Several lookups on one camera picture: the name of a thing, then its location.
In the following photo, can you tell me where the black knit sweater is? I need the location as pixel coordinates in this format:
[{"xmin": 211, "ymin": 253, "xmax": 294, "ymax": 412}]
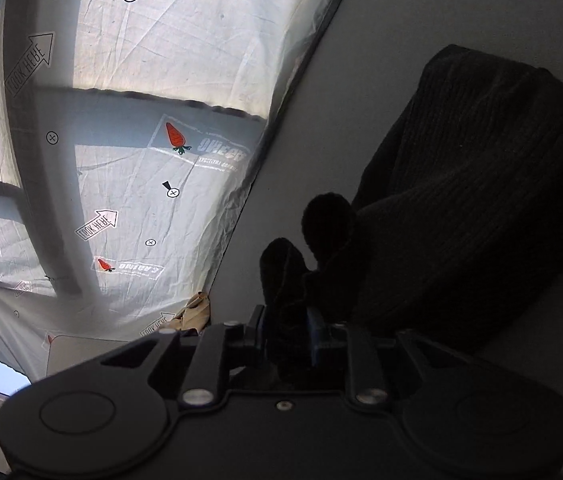
[{"xmin": 259, "ymin": 43, "xmax": 563, "ymax": 396}]

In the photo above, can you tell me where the white printed storage bag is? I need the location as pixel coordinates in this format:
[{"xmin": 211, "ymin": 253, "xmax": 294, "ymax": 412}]
[{"xmin": 0, "ymin": 0, "xmax": 340, "ymax": 380}]

